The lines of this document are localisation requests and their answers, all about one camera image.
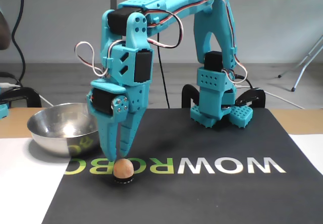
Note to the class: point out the teal gripper with servo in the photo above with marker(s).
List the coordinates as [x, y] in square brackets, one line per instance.
[114, 100]

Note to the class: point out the white sheet under mat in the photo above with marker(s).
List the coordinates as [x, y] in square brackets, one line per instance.
[20, 183]

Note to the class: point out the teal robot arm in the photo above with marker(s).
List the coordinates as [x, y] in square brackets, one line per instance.
[202, 40]

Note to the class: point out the black WOWROBO mat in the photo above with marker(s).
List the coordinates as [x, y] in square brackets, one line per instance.
[176, 203]

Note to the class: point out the white metal rack legs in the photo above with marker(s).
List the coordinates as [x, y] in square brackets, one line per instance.
[299, 79]

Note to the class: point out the metal bowl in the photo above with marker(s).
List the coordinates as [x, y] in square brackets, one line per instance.
[63, 143]

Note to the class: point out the person forearm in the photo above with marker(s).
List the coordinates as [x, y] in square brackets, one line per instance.
[4, 32]

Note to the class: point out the orange ball with black base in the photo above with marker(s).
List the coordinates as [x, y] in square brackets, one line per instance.
[123, 171]

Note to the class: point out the black table clamp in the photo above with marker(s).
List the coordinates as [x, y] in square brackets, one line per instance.
[252, 94]
[187, 95]

